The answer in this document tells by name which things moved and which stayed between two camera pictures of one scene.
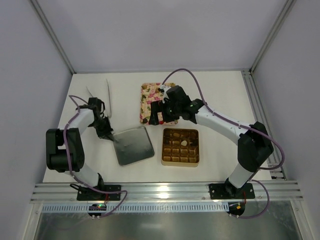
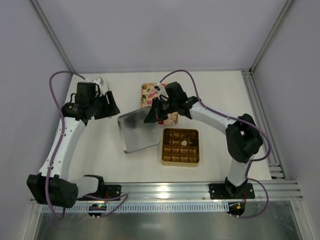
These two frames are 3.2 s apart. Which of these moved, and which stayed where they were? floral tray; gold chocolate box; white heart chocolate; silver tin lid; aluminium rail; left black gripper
Moved: left black gripper; silver tin lid
Stayed: white heart chocolate; floral tray; aluminium rail; gold chocolate box
